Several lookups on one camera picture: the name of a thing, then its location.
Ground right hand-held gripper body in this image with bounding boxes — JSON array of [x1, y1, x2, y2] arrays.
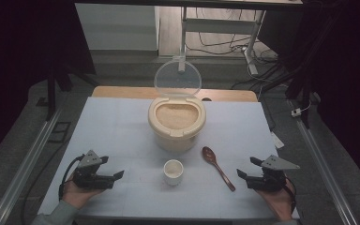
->
[[246, 155, 300, 192]]

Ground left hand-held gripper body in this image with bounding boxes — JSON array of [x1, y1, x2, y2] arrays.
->
[[72, 149, 115, 190]]

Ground white cup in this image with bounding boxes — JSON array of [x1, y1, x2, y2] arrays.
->
[[163, 158, 185, 187]]

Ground person's left hand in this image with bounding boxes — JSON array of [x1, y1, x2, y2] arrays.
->
[[61, 179, 106, 210]]

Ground person's right hand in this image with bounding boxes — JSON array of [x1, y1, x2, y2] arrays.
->
[[256, 181, 296, 222]]

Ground white paper tag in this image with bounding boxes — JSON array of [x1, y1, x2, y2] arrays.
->
[[270, 131, 286, 150]]

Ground white table mat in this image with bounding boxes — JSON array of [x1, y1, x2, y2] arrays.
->
[[37, 97, 301, 219]]

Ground brown wooden spoon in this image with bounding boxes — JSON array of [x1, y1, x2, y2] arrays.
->
[[202, 145, 236, 192]]

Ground beige rice container with clear lid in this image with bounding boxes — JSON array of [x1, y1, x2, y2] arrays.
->
[[147, 59, 207, 154]]

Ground rice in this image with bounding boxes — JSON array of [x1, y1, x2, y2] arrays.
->
[[155, 103, 199, 130]]

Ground black metal stand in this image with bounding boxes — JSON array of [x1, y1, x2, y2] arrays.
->
[[37, 65, 59, 122]]

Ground black curtain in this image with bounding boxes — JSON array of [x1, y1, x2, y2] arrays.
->
[[257, 0, 360, 195], [0, 0, 97, 168]]

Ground white cabinet panel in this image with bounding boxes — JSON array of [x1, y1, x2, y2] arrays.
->
[[74, 3, 160, 52]]

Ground metal rail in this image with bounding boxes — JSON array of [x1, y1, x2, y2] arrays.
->
[[0, 108, 63, 225], [289, 99, 359, 225]]

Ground black floor cables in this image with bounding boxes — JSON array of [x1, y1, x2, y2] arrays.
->
[[186, 7, 280, 92]]

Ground white desk frame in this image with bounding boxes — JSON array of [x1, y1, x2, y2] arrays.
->
[[178, 6, 267, 76]]

